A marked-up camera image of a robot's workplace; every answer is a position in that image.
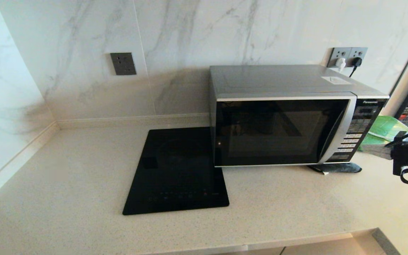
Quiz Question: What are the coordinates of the silver Panasonic microwave oven body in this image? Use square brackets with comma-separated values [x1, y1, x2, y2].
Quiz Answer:
[209, 65, 390, 167]

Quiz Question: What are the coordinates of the green plastic cutting board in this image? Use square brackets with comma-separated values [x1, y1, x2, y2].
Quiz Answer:
[359, 115, 408, 151]

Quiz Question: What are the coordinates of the dark grey cloth pad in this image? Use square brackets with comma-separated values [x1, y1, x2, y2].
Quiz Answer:
[307, 162, 363, 175]

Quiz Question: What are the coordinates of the beige cabinet front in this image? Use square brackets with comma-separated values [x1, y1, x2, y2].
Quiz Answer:
[281, 234, 385, 255]
[208, 247, 285, 255]

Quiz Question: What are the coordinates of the black glass induction cooktop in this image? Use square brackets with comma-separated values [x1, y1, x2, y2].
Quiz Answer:
[123, 127, 230, 216]

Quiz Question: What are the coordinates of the black power plug with cable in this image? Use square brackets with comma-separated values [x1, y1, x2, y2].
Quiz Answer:
[348, 57, 363, 78]

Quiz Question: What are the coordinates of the grey wall socket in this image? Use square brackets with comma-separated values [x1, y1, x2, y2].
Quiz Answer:
[110, 52, 137, 76]
[327, 48, 350, 69]
[348, 47, 368, 68]

